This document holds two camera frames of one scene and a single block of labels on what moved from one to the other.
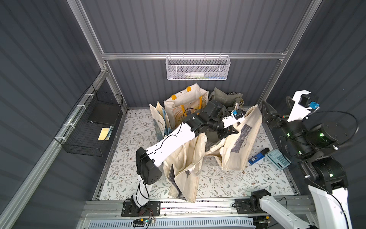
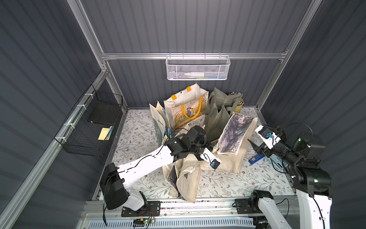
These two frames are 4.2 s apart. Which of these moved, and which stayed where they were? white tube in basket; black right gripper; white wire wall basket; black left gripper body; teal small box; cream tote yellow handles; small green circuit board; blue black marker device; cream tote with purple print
Moved: black left gripper body; cream tote with purple print; black right gripper
Stayed: teal small box; blue black marker device; white wire wall basket; cream tote yellow handles; small green circuit board; white tube in basket
